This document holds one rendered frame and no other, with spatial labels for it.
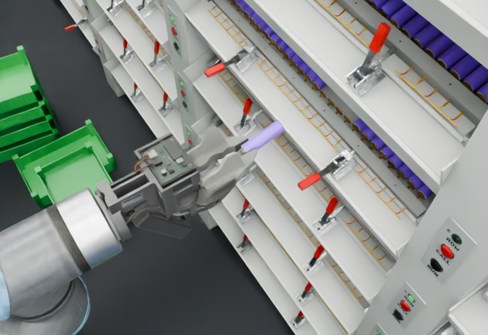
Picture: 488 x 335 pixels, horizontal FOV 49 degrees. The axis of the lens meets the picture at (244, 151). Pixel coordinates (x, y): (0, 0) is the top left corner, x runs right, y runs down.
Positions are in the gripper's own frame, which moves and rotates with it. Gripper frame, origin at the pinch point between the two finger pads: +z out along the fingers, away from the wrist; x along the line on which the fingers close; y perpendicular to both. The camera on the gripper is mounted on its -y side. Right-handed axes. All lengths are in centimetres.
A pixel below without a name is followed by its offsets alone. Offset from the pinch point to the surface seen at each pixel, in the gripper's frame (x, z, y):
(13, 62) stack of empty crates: 122, -18, -79
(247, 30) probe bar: 24.3, 16.8, -5.5
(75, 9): 147, 14, -89
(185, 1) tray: 38.7, 12.4, -7.0
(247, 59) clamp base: 20.0, 13.9, -7.5
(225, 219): 32, 14, -89
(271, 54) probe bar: 17.1, 17.0, -5.4
